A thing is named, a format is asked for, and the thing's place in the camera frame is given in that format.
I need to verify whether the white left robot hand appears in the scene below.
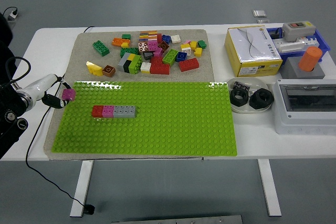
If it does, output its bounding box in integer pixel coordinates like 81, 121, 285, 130
22, 73, 76, 109

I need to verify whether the brown brick with white ring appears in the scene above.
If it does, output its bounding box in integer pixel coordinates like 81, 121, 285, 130
102, 65, 117, 78

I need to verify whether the yellow curved toy brick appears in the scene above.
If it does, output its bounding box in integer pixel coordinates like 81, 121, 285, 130
86, 60, 103, 76

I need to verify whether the red square toy brick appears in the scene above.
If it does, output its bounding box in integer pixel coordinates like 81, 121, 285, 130
91, 105, 104, 118

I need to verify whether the pink square toy brick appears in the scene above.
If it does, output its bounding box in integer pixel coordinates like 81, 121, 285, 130
102, 105, 115, 118

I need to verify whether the grey long toy brick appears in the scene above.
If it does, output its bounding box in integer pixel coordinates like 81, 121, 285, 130
113, 105, 137, 119

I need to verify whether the orange toy brick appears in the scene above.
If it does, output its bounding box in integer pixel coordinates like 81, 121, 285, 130
111, 37, 131, 47

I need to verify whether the black and yellow toy brick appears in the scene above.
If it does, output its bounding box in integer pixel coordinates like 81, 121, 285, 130
123, 53, 137, 74

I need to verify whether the dark green long toy brick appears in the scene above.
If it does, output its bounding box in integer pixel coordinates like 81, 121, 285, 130
120, 47, 140, 58

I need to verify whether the red stepped toy brick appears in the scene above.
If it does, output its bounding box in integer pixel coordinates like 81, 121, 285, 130
149, 56, 171, 75

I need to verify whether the green studded baseplate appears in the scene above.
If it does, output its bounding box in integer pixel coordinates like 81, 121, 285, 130
51, 81, 238, 156

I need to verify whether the lime green long toy brick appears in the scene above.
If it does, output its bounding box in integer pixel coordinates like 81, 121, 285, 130
162, 49, 180, 67

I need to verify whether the red long toy brick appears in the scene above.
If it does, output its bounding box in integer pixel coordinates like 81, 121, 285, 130
178, 58, 200, 72

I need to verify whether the grey-brown mat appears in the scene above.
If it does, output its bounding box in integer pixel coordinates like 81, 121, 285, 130
43, 29, 215, 161

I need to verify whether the floor socket with plug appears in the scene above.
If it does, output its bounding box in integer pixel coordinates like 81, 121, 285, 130
2, 6, 19, 22

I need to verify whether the white table leg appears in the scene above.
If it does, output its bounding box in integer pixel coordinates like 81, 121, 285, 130
257, 158, 282, 217
70, 159, 95, 218

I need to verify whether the striped multicolour brick stack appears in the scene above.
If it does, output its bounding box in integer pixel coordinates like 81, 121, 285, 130
139, 30, 158, 41

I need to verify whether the black large hex nut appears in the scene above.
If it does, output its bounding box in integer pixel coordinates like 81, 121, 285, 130
248, 87, 275, 110
229, 88, 249, 108

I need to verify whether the black dotted small part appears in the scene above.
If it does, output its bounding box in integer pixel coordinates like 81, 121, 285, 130
232, 80, 250, 92

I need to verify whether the white oval dish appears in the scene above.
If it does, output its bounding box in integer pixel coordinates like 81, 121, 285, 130
226, 77, 272, 114

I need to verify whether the yellow and white cardboard box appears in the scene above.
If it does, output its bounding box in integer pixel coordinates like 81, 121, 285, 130
224, 26, 284, 78

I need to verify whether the grey block base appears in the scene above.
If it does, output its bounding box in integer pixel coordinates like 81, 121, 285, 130
280, 57, 326, 80

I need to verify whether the white terminal block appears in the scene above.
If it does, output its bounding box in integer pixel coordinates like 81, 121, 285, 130
274, 36, 320, 55

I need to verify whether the orange cylinder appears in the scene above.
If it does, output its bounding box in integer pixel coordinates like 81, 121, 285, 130
298, 46, 323, 72

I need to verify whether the blue plastic bin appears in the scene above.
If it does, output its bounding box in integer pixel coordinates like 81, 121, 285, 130
266, 26, 331, 64

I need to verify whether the black cord with plug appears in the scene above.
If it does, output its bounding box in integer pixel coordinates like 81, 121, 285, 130
25, 26, 96, 215

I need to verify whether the grey switch box red button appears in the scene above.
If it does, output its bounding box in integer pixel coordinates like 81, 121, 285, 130
282, 20, 317, 42

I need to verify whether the white electrical enclosure box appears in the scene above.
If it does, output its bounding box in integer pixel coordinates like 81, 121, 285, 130
272, 78, 336, 136

